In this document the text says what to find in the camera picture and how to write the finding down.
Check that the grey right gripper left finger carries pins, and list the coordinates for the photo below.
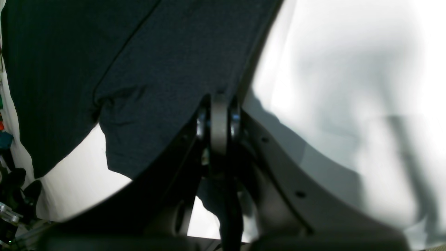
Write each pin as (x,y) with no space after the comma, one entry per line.
(152,213)

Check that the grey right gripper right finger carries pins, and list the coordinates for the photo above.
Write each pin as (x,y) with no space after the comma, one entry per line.
(294,213)

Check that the black graphic T-shirt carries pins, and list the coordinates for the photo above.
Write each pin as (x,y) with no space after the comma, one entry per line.
(138,68)

